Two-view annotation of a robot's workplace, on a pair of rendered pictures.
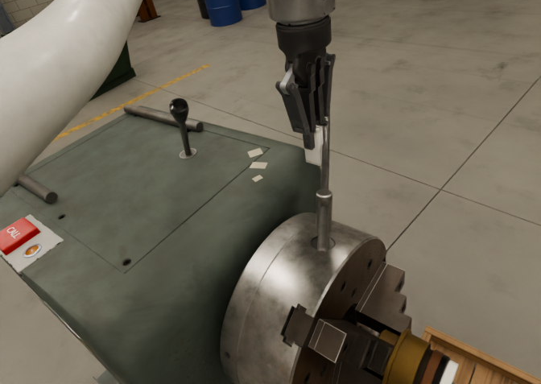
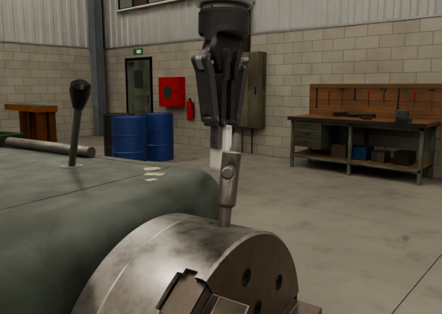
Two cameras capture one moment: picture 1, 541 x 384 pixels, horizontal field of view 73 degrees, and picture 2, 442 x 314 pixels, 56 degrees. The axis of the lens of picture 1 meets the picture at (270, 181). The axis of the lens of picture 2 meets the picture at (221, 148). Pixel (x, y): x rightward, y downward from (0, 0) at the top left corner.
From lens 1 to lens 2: 0.26 m
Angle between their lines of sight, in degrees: 31
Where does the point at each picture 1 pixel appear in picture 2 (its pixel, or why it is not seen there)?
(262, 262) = (143, 235)
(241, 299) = (105, 274)
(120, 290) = not seen: outside the picture
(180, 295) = (22, 253)
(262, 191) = (155, 189)
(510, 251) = not seen: outside the picture
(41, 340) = not seen: outside the picture
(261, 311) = (131, 285)
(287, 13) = not seen: outside the picture
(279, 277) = (164, 246)
